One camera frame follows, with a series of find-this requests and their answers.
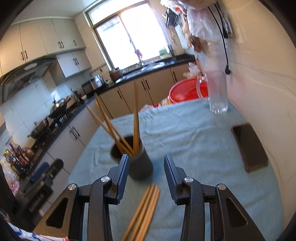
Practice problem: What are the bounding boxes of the brown cooking pot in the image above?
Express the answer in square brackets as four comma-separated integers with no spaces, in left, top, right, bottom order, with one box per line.
[109,68,123,81]

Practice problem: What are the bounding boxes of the dark electric kettle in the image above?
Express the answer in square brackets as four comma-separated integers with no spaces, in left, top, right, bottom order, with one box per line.
[73,90,85,105]

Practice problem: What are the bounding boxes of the white plastic bag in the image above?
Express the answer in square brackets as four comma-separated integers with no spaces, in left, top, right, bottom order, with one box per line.
[185,7,228,77]

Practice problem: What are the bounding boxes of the crumpled clear plastic bag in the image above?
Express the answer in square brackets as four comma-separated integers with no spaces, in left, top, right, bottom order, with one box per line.
[183,62,201,78]

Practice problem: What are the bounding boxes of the steel kitchen sink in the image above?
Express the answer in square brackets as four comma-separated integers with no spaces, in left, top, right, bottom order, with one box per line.
[139,62,164,71]

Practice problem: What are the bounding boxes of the cluster of sauce bottles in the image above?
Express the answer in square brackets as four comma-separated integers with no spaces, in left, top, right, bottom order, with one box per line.
[3,142,35,176]

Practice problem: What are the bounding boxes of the black smartphone in brown case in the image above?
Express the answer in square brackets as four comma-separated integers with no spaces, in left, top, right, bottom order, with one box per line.
[231,123,269,172]

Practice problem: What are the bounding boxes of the wall power strip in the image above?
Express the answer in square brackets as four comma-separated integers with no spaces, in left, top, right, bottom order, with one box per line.
[217,5,234,39]

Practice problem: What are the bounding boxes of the black wok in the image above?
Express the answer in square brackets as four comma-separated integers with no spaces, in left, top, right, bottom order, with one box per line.
[47,97,71,118]

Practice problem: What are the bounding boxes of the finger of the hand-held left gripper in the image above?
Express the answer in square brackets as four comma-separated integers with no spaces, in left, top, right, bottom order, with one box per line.
[45,158,64,180]
[30,162,50,183]

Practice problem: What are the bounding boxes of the beige wall cabinets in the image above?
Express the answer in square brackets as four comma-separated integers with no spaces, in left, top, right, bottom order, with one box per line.
[0,17,93,78]

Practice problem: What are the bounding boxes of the teal table cloth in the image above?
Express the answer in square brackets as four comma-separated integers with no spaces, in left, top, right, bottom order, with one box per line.
[67,97,287,241]

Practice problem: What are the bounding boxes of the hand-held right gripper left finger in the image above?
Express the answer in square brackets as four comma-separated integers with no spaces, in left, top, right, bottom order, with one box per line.
[33,153,130,241]

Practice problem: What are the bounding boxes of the black power plug with cable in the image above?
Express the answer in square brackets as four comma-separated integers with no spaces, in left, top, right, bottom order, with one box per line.
[207,5,232,76]

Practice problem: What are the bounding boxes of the silver countertop appliance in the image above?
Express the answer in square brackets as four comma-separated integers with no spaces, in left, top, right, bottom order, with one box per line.
[81,75,105,93]

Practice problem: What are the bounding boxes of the red plastic basket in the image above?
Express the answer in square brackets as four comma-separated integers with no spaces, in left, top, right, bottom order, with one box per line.
[168,78,210,104]

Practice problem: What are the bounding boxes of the steel pot with lid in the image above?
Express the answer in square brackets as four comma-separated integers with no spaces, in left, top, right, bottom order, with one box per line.
[28,118,50,139]

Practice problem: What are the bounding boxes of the clear glass mug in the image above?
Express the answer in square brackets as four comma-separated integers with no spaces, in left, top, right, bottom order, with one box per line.
[196,71,229,115]

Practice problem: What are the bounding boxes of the gas stove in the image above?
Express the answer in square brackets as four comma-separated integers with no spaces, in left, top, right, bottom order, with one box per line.
[30,109,77,144]

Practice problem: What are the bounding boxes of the sink faucet with pink wrap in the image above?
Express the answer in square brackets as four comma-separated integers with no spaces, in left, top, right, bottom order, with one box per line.
[134,49,145,67]

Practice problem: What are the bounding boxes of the hanging brown dried food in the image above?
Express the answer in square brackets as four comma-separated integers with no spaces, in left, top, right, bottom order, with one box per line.
[191,35,208,52]

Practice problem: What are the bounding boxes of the kitchen window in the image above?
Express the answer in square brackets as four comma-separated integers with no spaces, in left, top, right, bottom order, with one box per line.
[84,0,175,70]

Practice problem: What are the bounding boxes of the black kitchen countertop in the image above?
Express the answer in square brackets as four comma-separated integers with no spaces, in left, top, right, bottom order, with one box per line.
[23,54,195,158]

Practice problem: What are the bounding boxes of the dark grey utensil holder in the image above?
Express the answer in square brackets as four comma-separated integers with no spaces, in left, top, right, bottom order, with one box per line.
[110,136,153,180]

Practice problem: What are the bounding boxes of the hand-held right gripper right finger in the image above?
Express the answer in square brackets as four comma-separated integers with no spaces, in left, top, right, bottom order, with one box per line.
[164,155,266,241]

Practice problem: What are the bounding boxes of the black hanging rack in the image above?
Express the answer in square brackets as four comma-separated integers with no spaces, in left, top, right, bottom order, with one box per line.
[165,8,182,27]

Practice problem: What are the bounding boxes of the person's printed white clothing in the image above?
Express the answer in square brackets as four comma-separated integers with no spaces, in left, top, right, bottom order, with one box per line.
[7,222,70,241]

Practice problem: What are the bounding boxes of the range hood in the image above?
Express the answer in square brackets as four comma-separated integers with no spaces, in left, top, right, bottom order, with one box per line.
[0,57,58,105]

